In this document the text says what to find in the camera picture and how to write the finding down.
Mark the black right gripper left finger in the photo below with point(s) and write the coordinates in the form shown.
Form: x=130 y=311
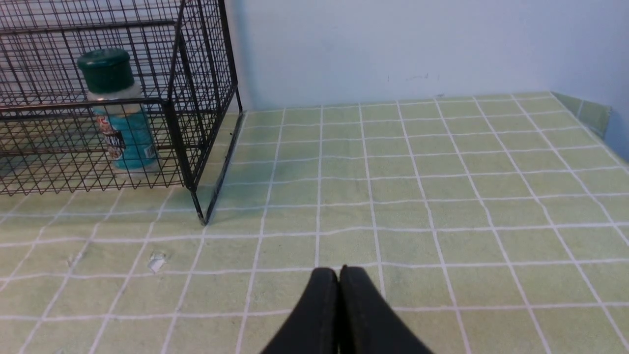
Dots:
x=311 y=326

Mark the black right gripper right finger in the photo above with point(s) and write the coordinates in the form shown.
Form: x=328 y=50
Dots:
x=369 y=324

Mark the small green-capped seasoning bottle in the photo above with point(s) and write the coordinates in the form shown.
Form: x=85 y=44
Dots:
x=125 y=126

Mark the green checkered tablecloth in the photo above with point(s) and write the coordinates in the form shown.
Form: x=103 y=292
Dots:
x=491 y=224

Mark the black wire mesh rack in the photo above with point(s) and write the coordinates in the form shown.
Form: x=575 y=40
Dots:
x=181 y=55

